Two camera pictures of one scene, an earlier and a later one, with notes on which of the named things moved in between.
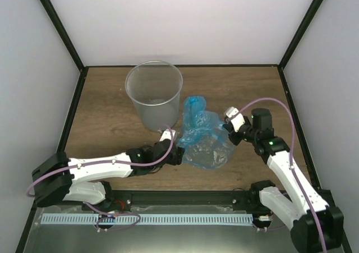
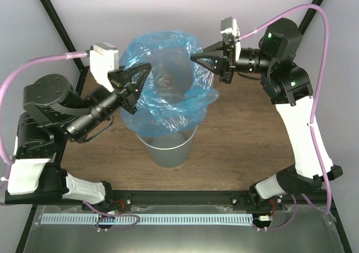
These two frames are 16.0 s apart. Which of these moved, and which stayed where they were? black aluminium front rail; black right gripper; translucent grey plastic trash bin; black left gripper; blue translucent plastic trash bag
Moved: black right gripper; blue translucent plastic trash bag; translucent grey plastic trash bin; black left gripper
Stayed: black aluminium front rail
